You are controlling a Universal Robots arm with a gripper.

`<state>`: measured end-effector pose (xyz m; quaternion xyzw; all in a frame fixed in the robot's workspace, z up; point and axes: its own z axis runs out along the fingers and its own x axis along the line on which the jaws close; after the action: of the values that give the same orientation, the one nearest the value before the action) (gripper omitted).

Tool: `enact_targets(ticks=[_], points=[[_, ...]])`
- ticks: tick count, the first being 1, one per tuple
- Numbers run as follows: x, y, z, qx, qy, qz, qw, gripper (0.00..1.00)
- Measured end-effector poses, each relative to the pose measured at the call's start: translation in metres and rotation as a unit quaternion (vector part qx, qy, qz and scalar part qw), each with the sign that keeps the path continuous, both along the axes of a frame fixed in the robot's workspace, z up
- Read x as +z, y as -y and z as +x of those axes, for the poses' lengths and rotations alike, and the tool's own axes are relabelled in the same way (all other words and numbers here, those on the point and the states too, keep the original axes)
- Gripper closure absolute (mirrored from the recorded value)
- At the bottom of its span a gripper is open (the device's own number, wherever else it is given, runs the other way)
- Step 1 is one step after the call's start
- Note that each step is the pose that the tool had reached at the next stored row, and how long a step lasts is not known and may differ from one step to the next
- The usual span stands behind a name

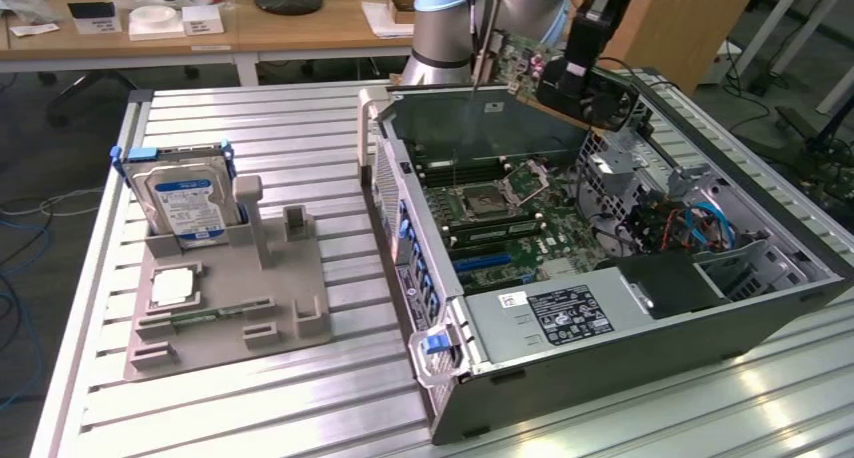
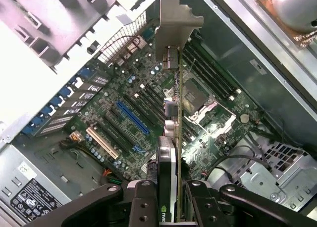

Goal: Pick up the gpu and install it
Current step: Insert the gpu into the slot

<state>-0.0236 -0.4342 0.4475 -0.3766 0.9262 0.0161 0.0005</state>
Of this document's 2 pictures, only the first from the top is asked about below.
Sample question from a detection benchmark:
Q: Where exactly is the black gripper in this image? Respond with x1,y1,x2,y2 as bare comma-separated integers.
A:
565,0,641,73

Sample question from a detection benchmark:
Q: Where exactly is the green GPU with black cooler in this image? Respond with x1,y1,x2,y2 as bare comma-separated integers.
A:
470,0,639,133

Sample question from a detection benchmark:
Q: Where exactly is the wooden cabinet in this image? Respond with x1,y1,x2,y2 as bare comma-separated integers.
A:
563,0,766,93

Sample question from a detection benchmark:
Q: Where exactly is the perforated metal drive cage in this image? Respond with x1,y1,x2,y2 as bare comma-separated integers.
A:
577,122,679,229

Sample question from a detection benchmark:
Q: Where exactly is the white paper stack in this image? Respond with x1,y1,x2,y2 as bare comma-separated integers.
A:
362,0,416,40

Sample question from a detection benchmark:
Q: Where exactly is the metal socket cover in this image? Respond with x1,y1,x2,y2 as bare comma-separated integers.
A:
503,157,555,199

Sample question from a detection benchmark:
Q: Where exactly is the CPU socket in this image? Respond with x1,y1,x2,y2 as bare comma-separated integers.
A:
452,182,519,224

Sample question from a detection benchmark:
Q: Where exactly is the black expansion slot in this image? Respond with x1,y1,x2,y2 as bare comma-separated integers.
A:
447,243,509,259

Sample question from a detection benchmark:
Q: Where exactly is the blue expansion card retainer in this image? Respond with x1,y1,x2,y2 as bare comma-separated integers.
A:
394,197,443,324

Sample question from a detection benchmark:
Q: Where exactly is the blue expansion slot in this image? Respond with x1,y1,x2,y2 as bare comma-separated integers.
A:
451,254,514,273

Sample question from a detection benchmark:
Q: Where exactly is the metal disk bay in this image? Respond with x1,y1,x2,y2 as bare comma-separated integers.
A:
691,237,843,307

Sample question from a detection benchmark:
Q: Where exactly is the green motherboard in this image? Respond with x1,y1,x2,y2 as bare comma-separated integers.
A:
410,142,602,297

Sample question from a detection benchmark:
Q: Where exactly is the white labelled box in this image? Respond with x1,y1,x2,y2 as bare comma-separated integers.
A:
180,5,224,37

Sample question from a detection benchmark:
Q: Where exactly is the white flat box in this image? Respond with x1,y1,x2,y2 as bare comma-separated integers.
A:
127,17,187,43

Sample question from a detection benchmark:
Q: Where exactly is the grey power supply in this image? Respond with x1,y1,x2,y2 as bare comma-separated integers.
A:
463,267,654,375

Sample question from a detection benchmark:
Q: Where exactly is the open grey PC case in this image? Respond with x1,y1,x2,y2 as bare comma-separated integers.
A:
358,70,843,447

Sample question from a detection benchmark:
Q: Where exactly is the hard disk with blue label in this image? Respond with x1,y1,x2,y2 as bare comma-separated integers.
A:
130,162,236,252

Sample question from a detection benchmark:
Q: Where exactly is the blue disk caddy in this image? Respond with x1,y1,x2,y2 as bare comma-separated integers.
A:
108,140,250,228

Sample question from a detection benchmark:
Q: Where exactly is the black and white box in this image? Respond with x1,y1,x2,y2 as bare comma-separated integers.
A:
66,1,124,35

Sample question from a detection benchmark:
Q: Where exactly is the black office chair base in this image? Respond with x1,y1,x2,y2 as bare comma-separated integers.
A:
37,69,139,128

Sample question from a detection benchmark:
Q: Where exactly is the wooden desk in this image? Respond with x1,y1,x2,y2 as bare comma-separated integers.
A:
0,0,419,74

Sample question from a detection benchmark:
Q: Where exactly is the white paper card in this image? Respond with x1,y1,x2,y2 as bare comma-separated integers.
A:
8,22,60,38

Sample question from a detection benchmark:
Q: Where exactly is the CPU with white cover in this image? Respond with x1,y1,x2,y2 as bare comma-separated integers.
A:
150,270,200,307

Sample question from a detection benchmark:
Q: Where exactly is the clear plastic bag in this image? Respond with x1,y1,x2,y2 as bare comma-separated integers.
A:
0,0,66,23

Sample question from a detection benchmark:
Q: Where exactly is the green RAM stick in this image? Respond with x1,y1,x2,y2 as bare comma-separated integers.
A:
166,305,252,327

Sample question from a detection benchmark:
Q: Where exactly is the grey parts rack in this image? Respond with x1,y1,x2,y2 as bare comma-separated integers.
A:
123,175,334,383

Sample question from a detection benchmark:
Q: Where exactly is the black case power cable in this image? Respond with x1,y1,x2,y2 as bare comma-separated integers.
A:
597,55,673,87

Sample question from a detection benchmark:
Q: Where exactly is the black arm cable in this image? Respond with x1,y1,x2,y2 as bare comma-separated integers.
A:
460,0,483,54

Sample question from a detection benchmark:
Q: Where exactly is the white desk frame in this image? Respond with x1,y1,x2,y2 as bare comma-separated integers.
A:
730,0,854,114

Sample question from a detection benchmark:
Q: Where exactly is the black stand with cables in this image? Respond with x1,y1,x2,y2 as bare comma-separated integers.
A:
773,65,854,202

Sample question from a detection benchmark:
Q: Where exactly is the red and black wire bundle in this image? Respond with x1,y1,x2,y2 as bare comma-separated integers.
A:
630,201,695,255

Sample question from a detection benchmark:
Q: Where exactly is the blue SATA wire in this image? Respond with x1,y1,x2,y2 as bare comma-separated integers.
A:
686,212,713,252
697,201,739,249

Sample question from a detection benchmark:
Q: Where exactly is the white floor cable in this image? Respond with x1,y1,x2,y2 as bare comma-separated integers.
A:
0,187,107,217

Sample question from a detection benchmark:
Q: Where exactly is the blue floor cable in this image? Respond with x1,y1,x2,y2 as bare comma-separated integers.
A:
0,217,53,409

